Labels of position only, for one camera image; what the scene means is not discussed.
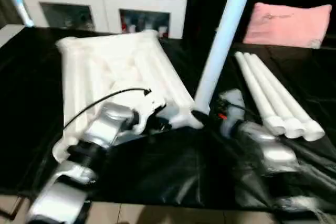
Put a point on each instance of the white plastic table top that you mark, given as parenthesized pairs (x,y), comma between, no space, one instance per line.
(105,64)

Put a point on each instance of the red and white carton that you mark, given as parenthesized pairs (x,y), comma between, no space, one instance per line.
(124,23)

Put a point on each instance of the white blue patterned pole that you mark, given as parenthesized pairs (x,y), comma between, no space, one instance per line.
(22,1)

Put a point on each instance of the black work mat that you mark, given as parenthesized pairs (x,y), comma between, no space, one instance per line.
(170,169)

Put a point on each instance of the white plastic table leg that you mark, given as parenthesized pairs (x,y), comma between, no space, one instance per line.
(254,87)
(225,37)
(288,95)
(270,90)

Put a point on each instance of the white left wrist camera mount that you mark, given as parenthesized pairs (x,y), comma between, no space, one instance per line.
(149,106)

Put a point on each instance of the pink pillow with print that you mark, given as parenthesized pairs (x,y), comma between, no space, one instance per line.
(286,24)

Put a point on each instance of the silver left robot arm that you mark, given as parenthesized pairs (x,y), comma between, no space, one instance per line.
(105,124)

